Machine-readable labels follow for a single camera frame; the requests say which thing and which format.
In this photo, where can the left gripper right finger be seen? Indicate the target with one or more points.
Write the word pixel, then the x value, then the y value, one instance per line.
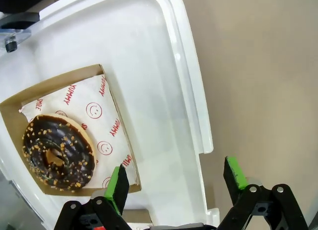
pixel 236 175

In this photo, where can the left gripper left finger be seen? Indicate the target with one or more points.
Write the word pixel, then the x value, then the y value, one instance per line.
pixel 116 190

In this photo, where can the brown cardboard donut box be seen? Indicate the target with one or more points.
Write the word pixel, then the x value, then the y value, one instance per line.
pixel 74 77
pixel 139 216

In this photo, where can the chocolate donut with nut bits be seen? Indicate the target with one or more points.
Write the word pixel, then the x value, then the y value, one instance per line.
pixel 74 140

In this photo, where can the white printed paper liner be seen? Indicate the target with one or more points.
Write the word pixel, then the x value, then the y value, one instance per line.
pixel 99 130

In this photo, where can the white display tray base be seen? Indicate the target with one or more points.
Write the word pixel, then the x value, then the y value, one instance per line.
pixel 149 66

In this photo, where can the clear hinged display lid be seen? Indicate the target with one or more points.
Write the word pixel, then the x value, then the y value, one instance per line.
pixel 15 33

